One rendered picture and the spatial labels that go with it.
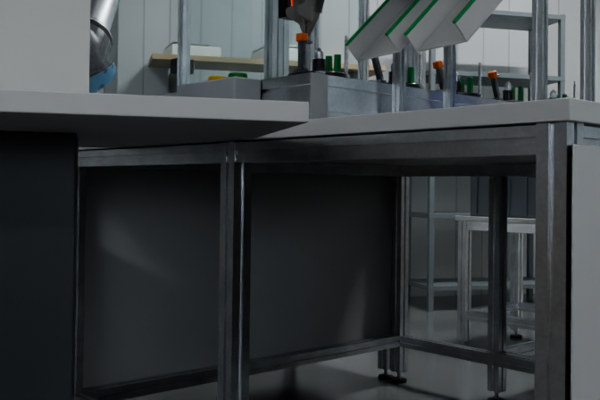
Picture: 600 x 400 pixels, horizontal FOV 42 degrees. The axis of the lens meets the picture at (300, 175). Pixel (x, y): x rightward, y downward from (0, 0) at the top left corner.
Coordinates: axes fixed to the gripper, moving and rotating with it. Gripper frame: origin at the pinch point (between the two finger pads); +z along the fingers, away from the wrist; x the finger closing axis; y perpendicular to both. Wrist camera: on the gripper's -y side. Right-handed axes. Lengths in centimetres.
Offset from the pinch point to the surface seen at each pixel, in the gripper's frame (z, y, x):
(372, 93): 14.8, -3.3, 16.0
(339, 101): 17.4, 7.1, 16.7
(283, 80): 13.4, 15.1, 8.9
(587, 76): 13, -23, 53
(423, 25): 4.7, 4.7, 35.8
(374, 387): 109, -100, -71
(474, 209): 44, -188, -89
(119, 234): 49, 4, -74
